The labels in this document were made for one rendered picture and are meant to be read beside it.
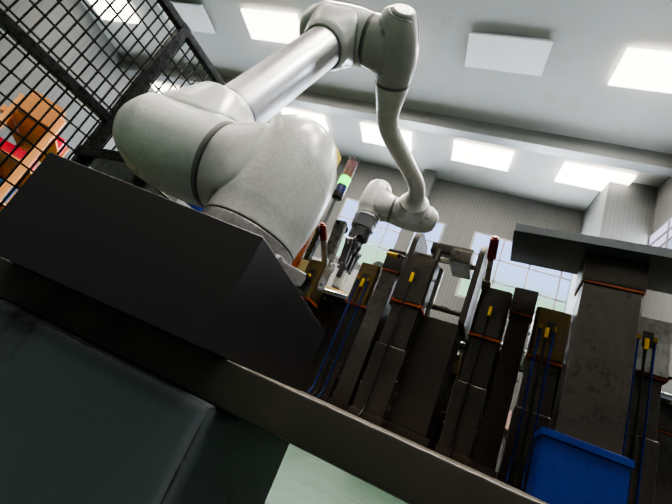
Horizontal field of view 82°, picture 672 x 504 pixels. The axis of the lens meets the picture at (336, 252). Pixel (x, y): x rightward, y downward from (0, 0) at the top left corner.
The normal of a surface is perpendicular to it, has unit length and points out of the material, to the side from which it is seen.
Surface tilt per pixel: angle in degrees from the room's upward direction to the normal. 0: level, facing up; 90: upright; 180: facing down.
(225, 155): 95
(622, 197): 90
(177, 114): 75
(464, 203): 90
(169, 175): 150
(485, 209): 90
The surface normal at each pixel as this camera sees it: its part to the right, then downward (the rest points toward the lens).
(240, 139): -0.11, -0.49
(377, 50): -0.30, 0.70
